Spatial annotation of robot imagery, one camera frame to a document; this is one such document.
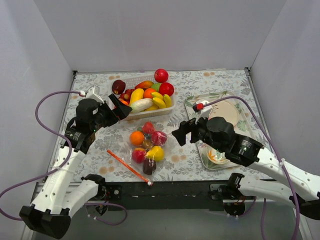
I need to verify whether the red toy pomegranate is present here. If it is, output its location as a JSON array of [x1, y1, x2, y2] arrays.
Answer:
[[151, 131, 168, 146]]

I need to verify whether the orange toy orange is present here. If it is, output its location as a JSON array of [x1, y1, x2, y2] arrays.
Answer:
[[129, 130, 145, 147]]

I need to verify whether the red toy apple back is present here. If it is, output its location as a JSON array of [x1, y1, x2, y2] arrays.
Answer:
[[142, 121, 156, 135]]

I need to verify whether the yellow toy peach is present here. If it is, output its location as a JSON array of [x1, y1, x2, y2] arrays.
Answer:
[[145, 146, 165, 162]]

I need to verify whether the brown yellow toy fruit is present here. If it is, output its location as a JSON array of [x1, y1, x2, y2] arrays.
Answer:
[[142, 139, 154, 150]]

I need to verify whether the clear zip top bag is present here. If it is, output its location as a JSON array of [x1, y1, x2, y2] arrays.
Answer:
[[107, 121, 169, 186]]

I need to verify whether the red yellow toy mango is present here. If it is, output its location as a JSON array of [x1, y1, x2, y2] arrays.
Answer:
[[131, 148, 146, 164]]

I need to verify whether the dark purple toy plum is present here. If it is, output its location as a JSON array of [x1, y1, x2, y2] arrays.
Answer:
[[142, 159, 157, 176]]

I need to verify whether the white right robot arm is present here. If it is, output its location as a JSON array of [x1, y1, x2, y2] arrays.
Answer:
[[172, 117, 320, 220]]

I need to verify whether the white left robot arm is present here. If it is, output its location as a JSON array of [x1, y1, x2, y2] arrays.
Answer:
[[19, 93, 132, 240]]

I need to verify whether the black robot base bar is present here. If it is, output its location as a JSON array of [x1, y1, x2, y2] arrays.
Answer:
[[91, 178, 254, 216]]

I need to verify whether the red toy apple top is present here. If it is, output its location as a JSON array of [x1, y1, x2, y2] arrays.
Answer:
[[154, 68, 169, 83]]

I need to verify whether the red toy cherry cluster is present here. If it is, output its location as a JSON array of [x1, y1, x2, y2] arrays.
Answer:
[[119, 89, 134, 101]]

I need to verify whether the white toy radish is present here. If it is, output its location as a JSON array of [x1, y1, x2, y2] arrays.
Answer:
[[130, 98, 153, 114]]

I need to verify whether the pink and cream plate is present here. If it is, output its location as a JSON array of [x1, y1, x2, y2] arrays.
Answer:
[[208, 100, 240, 127]]

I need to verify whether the floral rectangular tray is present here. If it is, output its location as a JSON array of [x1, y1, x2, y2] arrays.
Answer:
[[184, 91, 255, 171]]

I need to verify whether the dark red toy apple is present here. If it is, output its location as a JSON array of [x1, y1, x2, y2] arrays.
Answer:
[[111, 79, 126, 95]]

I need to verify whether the small floral bowl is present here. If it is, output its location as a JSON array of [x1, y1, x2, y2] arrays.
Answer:
[[206, 147, 229, 165]]

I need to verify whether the white plastic fruit basket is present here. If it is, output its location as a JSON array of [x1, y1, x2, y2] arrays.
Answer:
[[108, 72, 177, 121]]

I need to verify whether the small orange toy tangerine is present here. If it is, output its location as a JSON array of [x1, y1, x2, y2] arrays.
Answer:
[[143, 88, 156, 99]]

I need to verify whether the orange green toy mango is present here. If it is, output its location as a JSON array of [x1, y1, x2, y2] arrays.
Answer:
[[134, 80, 154, 90]]

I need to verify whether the yellow toy banana bunch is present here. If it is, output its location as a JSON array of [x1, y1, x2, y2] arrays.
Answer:
[[145, 92, 173, 111]]

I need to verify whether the green toy fruit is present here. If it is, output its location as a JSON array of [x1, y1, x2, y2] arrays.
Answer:
[[151, 82, 161, 92]]

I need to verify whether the red toy apple right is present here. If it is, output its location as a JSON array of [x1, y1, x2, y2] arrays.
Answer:
[[158, 82, 175, 97]]

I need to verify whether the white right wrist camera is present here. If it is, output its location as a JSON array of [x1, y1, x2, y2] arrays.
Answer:
[[192, 100, 211, 124]]

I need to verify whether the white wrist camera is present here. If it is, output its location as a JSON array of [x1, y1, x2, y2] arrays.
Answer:
[[85, 86, 105, 104], [192, 100, 211, 124]]

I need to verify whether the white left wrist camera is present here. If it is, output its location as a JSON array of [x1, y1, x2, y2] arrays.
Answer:
[[85, 86, 105, 104]]

